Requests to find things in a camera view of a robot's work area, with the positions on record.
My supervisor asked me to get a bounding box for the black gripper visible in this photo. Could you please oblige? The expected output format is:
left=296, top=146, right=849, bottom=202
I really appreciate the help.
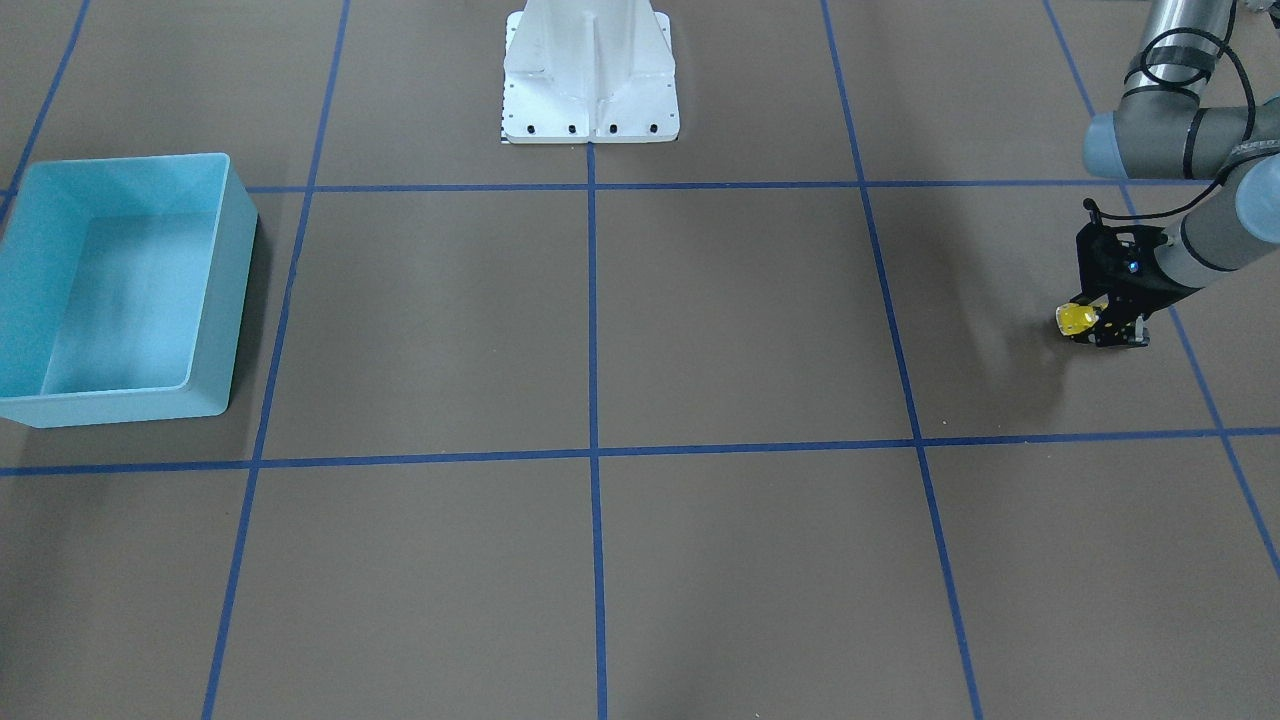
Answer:
left=1075, top=199, right=1198, bottom=348

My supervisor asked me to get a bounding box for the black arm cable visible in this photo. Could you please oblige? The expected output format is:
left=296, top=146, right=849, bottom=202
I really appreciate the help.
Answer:
left=1135, top=28, right=1257, bottom=217

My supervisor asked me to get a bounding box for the yellow beetle toy car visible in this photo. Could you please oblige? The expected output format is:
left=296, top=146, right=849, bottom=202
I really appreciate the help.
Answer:
left=1053, top=302, right=1103, bottom=342

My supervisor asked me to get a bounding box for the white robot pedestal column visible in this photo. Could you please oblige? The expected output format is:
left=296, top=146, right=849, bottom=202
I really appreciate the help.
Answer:
left=500, top=1, right=681, bottom=145

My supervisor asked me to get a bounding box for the light blue plastic bin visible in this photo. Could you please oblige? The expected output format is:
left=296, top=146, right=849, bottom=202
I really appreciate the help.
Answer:
left=1, top=152, right=259, bottom=429

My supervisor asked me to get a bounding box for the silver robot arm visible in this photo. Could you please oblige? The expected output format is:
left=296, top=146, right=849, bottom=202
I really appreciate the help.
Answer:
left=1055, top=1, right=1277, bottom=347

